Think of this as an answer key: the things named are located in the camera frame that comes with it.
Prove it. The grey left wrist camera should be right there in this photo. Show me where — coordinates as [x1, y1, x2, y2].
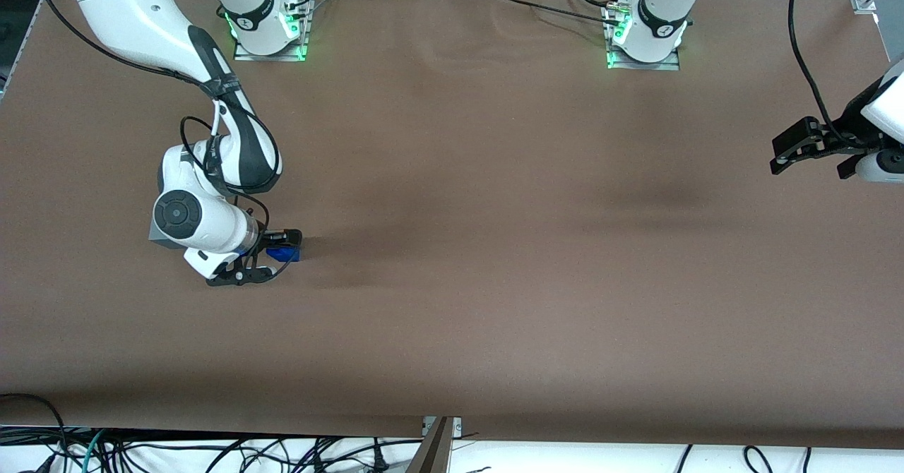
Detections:
[837, 148, 904, 184]

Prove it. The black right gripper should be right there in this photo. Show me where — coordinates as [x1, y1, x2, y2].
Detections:
[249, 227, 304, 269]

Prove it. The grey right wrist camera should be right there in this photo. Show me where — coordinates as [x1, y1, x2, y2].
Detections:
[184, 246, 278, 288]

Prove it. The brown table cover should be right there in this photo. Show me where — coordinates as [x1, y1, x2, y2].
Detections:
[0, 0, 904, 451]

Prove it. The teal cable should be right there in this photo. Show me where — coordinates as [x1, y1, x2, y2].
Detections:
[79, 429, 107, 473]

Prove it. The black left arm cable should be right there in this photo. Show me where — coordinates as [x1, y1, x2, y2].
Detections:
[788, 0, 859, 146]

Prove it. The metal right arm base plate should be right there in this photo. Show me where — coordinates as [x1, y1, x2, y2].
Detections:
[232, 0, 312, 63]

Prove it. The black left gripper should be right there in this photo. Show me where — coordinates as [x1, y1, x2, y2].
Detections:
[769, 116, 884, 176]

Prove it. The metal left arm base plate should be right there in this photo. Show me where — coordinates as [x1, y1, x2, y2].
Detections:
[605, 4, 682, 71]

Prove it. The purple floor cable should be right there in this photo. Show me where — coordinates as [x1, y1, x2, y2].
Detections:
[293, 438, 336, 473]

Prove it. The long black table cable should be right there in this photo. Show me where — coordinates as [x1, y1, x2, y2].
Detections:
[494, 0, 622, 26]

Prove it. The black looped floor cable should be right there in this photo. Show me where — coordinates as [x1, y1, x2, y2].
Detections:
[0, 393, 69, 473]

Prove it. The small metal bracket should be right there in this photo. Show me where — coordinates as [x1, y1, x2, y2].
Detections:
[422, 416, 463, 438]

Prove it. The aluminium profile bar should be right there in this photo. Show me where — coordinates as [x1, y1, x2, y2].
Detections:
[405, 418, 454, 473]

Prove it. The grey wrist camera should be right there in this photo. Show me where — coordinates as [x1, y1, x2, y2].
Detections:
[184, 246, 278, 288]
[837, 148, 904, 184]

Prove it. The gray cube base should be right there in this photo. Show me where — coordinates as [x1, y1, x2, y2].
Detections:
[148, 219, 186, 251]

